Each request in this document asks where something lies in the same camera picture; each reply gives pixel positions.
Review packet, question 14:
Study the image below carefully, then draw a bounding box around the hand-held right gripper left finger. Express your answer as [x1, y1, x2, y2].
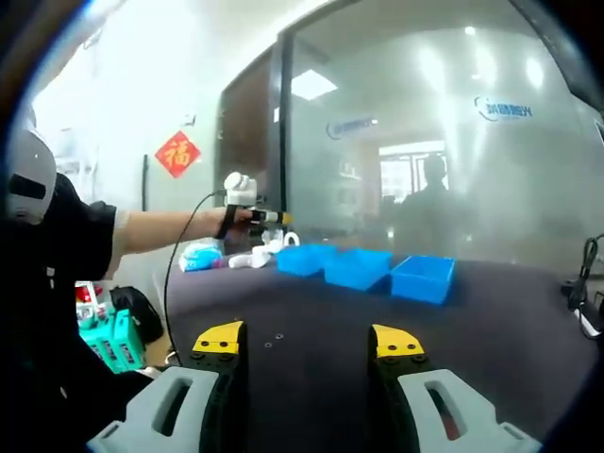
[87, 320, 249, 453]

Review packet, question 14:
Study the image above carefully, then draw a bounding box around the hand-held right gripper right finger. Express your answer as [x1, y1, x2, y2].
[367, 323, 542, 453]

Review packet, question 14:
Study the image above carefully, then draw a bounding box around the blue plastic bin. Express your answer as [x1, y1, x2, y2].
[324, 248, 394, 292]
[390, 255, 457, 307]
[275, 243, 339, 278]

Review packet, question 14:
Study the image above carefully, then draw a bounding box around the person's left hand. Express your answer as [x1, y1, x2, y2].
[214, 206, 255, 241]

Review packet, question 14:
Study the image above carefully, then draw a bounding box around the white pipe fitting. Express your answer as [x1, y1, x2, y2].
[228, 252, 259, 270]
[252, 240, 284, 271]

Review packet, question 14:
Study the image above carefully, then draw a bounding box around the red diamond paper decoration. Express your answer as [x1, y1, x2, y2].
[154, 130, 203, 179]

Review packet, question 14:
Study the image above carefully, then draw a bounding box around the blue white tissue pack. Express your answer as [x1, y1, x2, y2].
[178, 240, 223, 274]

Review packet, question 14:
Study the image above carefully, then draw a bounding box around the teal carton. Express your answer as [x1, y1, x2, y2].
[106, 309, 145, 374]
[78, 325, 113, 372]

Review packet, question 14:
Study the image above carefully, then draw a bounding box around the dark grey tablecloth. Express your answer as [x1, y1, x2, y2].
[162, 254, 596, 453]

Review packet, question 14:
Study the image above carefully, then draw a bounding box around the black bag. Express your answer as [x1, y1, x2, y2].
[109, 285, 164, 345]

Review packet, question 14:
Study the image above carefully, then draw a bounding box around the blue logo glass sticker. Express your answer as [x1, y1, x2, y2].
[474, 96, 534, 123]
[326, 117, 378, 141]

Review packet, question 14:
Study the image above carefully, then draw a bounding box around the red white packet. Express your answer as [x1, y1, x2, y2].
[75, 281, 106, 327]

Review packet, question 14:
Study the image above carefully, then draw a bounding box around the person operator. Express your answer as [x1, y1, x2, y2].
[0, 172, 159, 453]

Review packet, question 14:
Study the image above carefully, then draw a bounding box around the white worn head device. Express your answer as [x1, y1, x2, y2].
[4, 106, 58, 226]

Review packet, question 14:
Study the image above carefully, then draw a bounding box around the black door frame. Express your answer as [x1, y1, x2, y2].
[277, 27, 296, 237]

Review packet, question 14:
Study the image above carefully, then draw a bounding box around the black coiled cable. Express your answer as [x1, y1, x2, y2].
[568, 233, 604, 308]

